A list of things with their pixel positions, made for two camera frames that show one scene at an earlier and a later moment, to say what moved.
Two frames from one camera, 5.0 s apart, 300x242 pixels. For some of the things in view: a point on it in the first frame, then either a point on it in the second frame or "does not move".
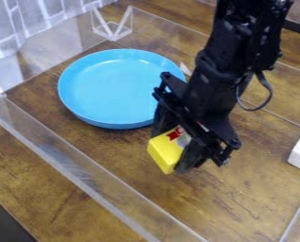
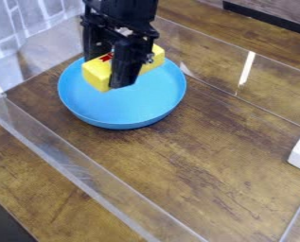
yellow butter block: [168, 147] → [98, 69]
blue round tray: [106, 87] does not move
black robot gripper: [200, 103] → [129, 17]
